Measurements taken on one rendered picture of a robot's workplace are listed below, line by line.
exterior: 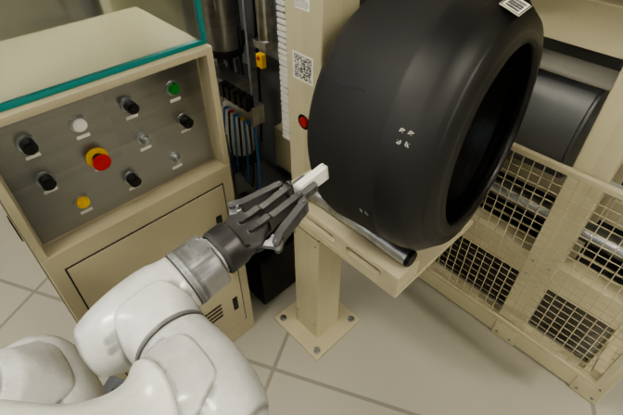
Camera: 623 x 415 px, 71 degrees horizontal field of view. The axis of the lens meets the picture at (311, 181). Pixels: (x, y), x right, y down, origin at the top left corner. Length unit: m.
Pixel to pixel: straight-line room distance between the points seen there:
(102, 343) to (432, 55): 0.63
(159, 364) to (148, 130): 0.78
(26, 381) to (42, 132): 0.51
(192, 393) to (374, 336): 1.53
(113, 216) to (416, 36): 0.88
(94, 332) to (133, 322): 0.05
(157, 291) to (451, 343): 1.59
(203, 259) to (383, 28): 0.50
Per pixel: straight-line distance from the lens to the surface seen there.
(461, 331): 2.10
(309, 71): 1.12
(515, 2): 0.89
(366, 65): 0.80
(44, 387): 0.89
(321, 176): 0.75
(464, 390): 1.97
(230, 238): 0.65
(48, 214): 1.22
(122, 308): 0.62
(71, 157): 1.16
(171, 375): 0.52
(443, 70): 0.75
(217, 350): 0.55
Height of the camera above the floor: 1.72
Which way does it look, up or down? 41 degrees down
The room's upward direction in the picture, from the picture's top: straight up
